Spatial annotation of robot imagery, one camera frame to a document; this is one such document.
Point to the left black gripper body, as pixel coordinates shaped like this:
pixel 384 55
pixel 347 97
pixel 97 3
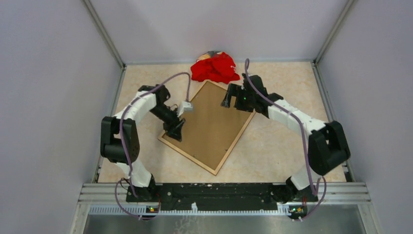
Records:
pixel 168 116

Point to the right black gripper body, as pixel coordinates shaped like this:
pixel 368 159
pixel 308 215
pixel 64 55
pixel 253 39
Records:
pixel 246 101

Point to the wooden picture frame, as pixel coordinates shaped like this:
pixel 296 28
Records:
pixel 209 129

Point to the aluminium front rail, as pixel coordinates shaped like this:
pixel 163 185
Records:
pixel 108 198

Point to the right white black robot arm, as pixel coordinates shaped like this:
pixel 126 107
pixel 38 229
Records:
pixel 324 144

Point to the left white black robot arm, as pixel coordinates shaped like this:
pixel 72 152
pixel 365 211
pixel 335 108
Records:
pixel 119 141

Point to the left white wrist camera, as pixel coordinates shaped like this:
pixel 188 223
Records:
pixel 184 106

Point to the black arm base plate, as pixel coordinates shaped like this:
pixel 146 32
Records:
pixel 223 196

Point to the red crumpled cloth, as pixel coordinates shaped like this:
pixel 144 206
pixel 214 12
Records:
pixel 217 66

